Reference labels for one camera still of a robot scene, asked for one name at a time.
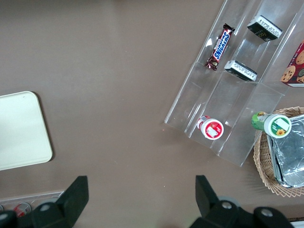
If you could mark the cream plastic tray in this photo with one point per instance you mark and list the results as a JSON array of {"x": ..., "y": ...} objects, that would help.
[{"x": 21, "y": 133}]

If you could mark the green lidded yogurt cup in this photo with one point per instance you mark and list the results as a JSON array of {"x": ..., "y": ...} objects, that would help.
[{"x": 278, "y": 126}]

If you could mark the red cookie box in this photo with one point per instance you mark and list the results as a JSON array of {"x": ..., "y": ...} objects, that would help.
[{"x": 295, "y": 71}]

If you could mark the red lidded yogurt cup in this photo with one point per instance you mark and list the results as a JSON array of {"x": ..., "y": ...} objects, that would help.
[{"x": 212, "y": 129}]

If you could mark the aluminium foil container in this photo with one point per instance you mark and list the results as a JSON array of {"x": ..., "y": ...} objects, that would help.
[{"x": 289, "y": 156}]

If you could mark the light tan wicker basket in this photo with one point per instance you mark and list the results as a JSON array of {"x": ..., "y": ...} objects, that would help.
[{"x": 261, "y": 156}]

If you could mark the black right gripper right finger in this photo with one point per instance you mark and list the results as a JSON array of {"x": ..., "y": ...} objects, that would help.
[{"x": 209, "y": 211}]

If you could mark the black snack box white label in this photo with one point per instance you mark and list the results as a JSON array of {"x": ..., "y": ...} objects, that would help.
[
  {"x": 264, "y": 28},
  {"x": 241, "y": 70}
]

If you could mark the clear acrylic bottle rack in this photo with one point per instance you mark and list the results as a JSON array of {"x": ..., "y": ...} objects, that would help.
[{"x": 35, "y": 198}]

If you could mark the Snickers chocolate bar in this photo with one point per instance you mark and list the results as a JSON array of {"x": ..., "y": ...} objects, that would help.
[{"x": 222, "y": 46}]

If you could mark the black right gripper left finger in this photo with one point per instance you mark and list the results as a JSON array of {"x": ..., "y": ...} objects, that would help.
[{"x": 71, "y": 202}]

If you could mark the clear acrylic snack rack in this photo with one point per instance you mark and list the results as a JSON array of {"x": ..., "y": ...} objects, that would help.
[{"x": 237, "y": 109}]

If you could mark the red cola bottle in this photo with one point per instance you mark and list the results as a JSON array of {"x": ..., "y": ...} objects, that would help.
[{"x": 21, "y": 210}]

